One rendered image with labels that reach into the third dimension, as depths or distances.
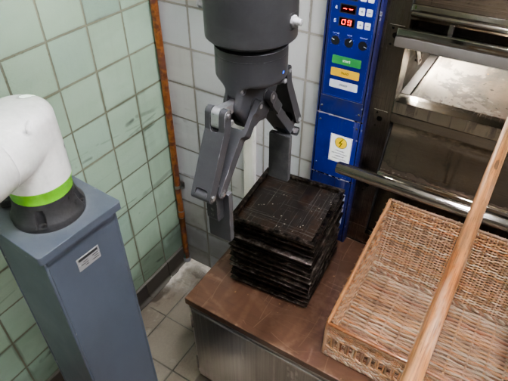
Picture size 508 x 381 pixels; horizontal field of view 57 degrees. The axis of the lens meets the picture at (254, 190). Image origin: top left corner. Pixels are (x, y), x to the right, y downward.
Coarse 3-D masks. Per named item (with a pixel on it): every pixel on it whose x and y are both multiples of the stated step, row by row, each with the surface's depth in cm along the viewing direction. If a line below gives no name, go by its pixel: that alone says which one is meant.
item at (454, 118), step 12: (408, 96) 141; (396, 108) 140; (408, 108) 138; (420, 108) 136; (432, 108) 136; (444, 108) 136; (456, 108) 136; (432, 120) 136; (444, 120) 134; (456, 120) 132; (468, 120) 131; (480, 120) 130; (492, 120) 130; (504, 120) 130; (468, 132) 132; (480, 132) 130; (492, 132) 129
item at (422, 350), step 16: (496, 144) 118; (496, 160) 111; (496, 176) 107; (480, 192) 103; (480, 208) 98; (464, 224) 96; (480, 224) 96; (464, 240) 91; (464, 256) 88; (448, 272) 85; (448, 288) 82; (432, 304) 80; (448, 304) 80; (432, 320) 77; (432, 336) 75; (416, 352) 73; (432, 352) 74; (416, 368) 71
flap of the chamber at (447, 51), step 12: (396, 36) 114; (456, 36) 123; (408, 48) 113; (420, 48) 112; (432, 48) 111; (444, 48) 109; (456, 48) 108; (468, 60) 108; (480, 60) 106; (492, 60) 105; (504, 60) 104
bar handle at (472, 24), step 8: (416, 16) 113; (424, 16) 112; (432, 16) 111; (440, 16) 111; (456, 24) 110; (464, 24) 109; (472, 24) 108; (480, 24) 107; (488, 24) 107; (448, 32) 111; (496, 32) 106; (504, 32) 105
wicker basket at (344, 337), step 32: (384, 224) 159; (416, 224) 153; (448, 224) 148; (384, 256) 163; (416, 256) 157; (448, 256) 151; (480, 256) 146; (352, 288) 148; (384, 288) 160; (416, 288) 160; (480, 288) 149; (352, 320) 150; (384, 320) 150; (416, 320) 150; (448, 320) 150; (480, 320) 150; (352, 352) 134; (384, 352) 126; (448, 352) 141; (480, 352) 141
